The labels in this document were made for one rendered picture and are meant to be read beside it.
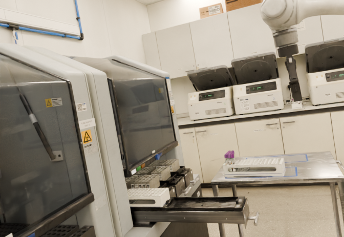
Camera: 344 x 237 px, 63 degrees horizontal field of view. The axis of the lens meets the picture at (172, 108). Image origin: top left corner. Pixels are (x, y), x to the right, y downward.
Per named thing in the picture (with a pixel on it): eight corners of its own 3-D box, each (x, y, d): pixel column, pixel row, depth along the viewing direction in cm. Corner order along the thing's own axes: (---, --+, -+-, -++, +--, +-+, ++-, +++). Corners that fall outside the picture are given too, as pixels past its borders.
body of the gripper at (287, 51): (298, 42, 106) (302, 66, 107) (296, 44, 114) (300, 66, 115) (277, 47, 109) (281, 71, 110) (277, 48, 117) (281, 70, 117)
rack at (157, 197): (106, 209, 135) (104, 196, 135) (117, 200, 145) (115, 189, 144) (162, 210, 124) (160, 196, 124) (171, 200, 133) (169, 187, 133)
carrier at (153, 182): (156, 185, 153) (155, 174, 153) (160, 185, 153) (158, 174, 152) (147, 193, 143) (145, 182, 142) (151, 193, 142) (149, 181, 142)
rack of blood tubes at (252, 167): (223, 176, 149) (221, 165, 149) (229, 170, 158) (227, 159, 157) (283, 176, 135) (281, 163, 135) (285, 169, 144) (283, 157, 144)
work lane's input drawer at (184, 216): (100, 224, 135) (97, 207, 135) (116, 212, 148) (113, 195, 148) (257, 230, 107) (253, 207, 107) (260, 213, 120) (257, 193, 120)
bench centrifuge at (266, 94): (235, 115, 341) (226, 59, 337) (242, 110, 399) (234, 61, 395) (284, 109, 320) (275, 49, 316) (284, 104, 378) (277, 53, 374)
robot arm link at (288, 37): (296, 29, 114) (299, 44, 114) (272, 36, 117) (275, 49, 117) (297, 26, 105) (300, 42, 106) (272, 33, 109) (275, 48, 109)
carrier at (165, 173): (168, 176, 168) (166, 166, 167) (171, 175, 167) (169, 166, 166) (159, 182, 157) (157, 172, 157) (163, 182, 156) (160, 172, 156)
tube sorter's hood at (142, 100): (44, 181, 145) (21, 58, 142) (111, 151, 201) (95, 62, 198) (131, 177, 125) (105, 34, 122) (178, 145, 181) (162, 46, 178)
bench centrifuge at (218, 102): (189, 121, 365) (181, 72, 361) (203, 114, 421) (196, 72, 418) (232, 116, 342) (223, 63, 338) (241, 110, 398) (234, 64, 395)
